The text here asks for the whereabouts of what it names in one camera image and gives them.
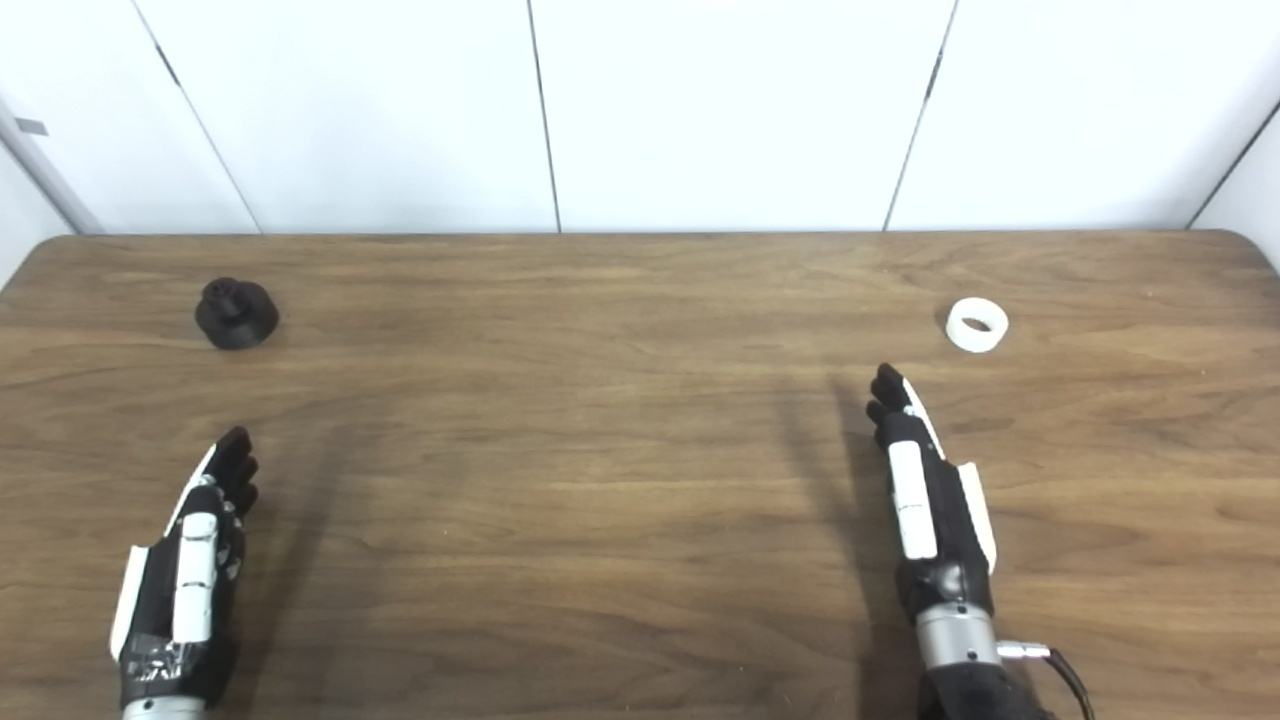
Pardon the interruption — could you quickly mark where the grey wall corner post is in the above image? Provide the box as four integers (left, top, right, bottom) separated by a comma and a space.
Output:
0, 98, 104, 235

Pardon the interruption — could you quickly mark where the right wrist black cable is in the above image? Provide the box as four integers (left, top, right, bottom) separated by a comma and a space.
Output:
998, 640, 1097, 720

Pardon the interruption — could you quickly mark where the white toothed plastic ring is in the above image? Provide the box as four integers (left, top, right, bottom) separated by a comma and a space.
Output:
945, 297, 1010, 354

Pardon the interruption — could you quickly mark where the round black plastic part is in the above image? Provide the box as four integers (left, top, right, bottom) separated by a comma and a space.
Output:
194, 277, 281, 351

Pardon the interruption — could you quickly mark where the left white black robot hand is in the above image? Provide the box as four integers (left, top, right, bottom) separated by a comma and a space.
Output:
108, 426, 261, 710

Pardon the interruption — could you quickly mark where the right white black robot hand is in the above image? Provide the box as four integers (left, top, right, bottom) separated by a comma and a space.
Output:
865, 363, 999, 627

